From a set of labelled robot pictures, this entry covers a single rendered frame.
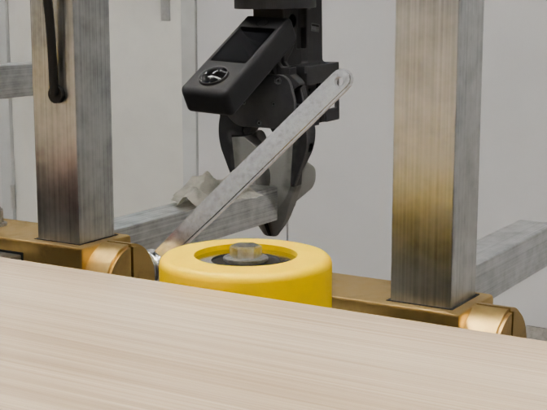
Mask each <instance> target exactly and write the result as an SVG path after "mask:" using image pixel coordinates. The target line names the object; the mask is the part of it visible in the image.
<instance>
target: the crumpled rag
mask: <svg viewBox="0 0 547 410"><path fill-rule="evenodd" d="M232 172H233V171H232ZM228 176H229V174H228V175H227V176H226V177H225V178H223V179H221V180H217V179H216V178H213V176H212V175H211V173H210V172H208V171H206V172H205V173H204V174H203V175H201V176H192V177H191V178H190V180H189V181H188V182H187V183H186V184H185V185H184V186H183V187H182V188H181V189H180V190H179V191H178V192H176V193H175V194H174V195H173V198H172V201H175V202H176V203H178V205H180V204H182V203H183V202H184V201H185V200H186V198H188V199H189V200H190V201H191V202H192V203H193V204H194V205H195V206H197V207H198V205H200V204H201V203H202V202H203V201H204V200H205V199H206V198H207V197H208V196H209V195H210V194H211V193H212V192H213V191H214V190H215V189H216V188H217V187H218V186H219V185H220V184H221V183H222V182H223V181H224V180H225V179H226V178H227V177H228ZM258 196H262V194H258V193H257V192H255V190H253V189H252V188H251V187H250V186H249V187H248V188H247V189H246V190H245V191H244V192H243V193H242V194H241V195H240V196H239V197H238V198H237V200H239V199H240V200H241V198H244V199H249V198H257V197H258Z"/></svg>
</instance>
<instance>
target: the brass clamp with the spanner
mask: <svg viewBox="0 0 547 410"><path fill-rule="evenodd" d="M3 220H4V221H6V222H7V226H4V227H0V251H1V252H6V253H12V254H17V255H21V260H24V261H30V262H35V263H41V264H51V265H56V266H62V267H67V268H77V269H83V270H88V271H94V272H99V273H109V274H114V275H120V276H125V277H135V278H141V279H146V280H152V281H154V280H155V270H154V265H153V262H152V259H151V256H150V254H149V253H148V251H147V250H146V249H145V248H144V247H143V246H141V245H139V244H136V243H130V236H129V235H127V234H122V233H114V235H112V236H109V237H105V238H100V239H97V240H94V241H91V242H86V243H82V244H75V243H69V242H58V241H52V240H46V239H40V238H38V224H37V223H35V222H29V221H22V220H11V219H4V218H3Z"/></svg>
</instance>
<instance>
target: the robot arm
mask: <svg viewBox="0 0 547 410"><path fill-rule="evenodd" d="M234 9H253V16H248V17H247V18H246V19H245V20H244V21H243V22H242V23H241V24H240V25H239V26H238V27H237V28H236V29H235V30H234V31H233V32H232V33H231V34H230V35H229V37H228V38H227V39H226V40H225V41H224V42H223V43H222V44H221V45H220V46H219V48H218V49H217V50H216V51H215V52H214V53H213V54H212V55H211V56H210V57H209V59H208V60H207V61H206V62H205V63H204V64H203V65H202V66H201V67H200V68H199V70H198V71H197V72H196V73H195V74H194V75H193V76H192V77H191V78H190V79H189V80H188V81H187V82H186V83H185V84H184V85H183V86H182V94H183V97H184V99H185V101H186V105H187V108H188V109H189V110H190V111H197V112H204V113H211V114H218V115H220V119H219V140H220V144H221V150H222V153H223V155H224V157H225V161H226V163H227V166H228V169H229V171H230V172H232V171H233V170H235V169H236V168H237V167H238V166H239V165H240V164H241V163H242V162H243V161H244V160H245V159H246V158H247V157H248V156H249V155H250V154H251V153H252V152H253V151H254V150H255V149H256V148H257V147H258V146H259V145H260V144H261V143H262V142H263V141H264V140H265V139H266V135H265V133H264V131H262V130H257V129H258V128H267V129H271V131H272V132H273V131H274V130H275V129H276V128H277V127H278V126H279V125H280V124H281V123H282V122H283V121H284V120H285V119H286V118H287V117H288V116H289V115H290V114H291V113H292V112H293V111H294V110H295V109H296V108H297V107H298V106H299V105H300V104H301V103H302V102H303V101H304V100H305V99H306V98H307V97H308V96H309V95H310V94H311V93H312V92H314V91H315V90H316V89H317V88H318V87H319V86H320V85H321V84H322V83H323V82H324V81H325V80H326V79H327V78H328V77H329V76H330V75H331V74H332V73H333V72H335V71H336V70H339V62H325V61H323V59H322V0H234ZM338 119H339V100H338V101H336V102H335V107H332V108H329V109H328V110H327V111H326V112H325V113H324V114H323V115H322V116H321V117H320V118H319V119H318V120H317V121H316V122H315V123H314V124H313V125H312V126H311V127H310V128H309V129H308V130H307V131H306V132H305V133H303V134H302V135H301V136H300V137H299V138H298V139H297V140H296V141H295V142H294V143H293V144H292V145H291V146H290V147H289V148H288V149H287V150H286V151H285V152H284V153H283V154H282V155H281V156H280V157H279V158H278V159H277V160H276V161H275V162H274V163H273V164H272V165H271V166H269V167H268V168H267V169H266V170H265V171H264V172H263V173H262V174H261V175H260V176H259V177H258V178H257V179H256V180H255V181H254V182H253V183H252V184H253V185H269V186H276V187H277V188H278V218H277V220H275V221H272V222H269V223H267V224H263V225H259V228H260V230H261V231H262V233H263V234H264V235H266V236H272V237H275V236H278V235H279V233H280V232H281V231H282V229H283V228H284V227H285V225H286V224H287V222H288V221H289V219H290V217H291V213H292V212H293V209H294V207H295V204H296V201H297V200H299V199H300V198H301V197H302V196H304V195H305V194H306V193H307V192H308V191H310V190H311V189H312V188H313V185H314V183H315V180H316V171H315V167H314V166H313V165H312V164H310V163H308V160H309V157H310V155H311V153H312V151H313V146H314V142H315V136H316V129H315V125H319V123H321V122H329V121H332V120H338Z"/></svg>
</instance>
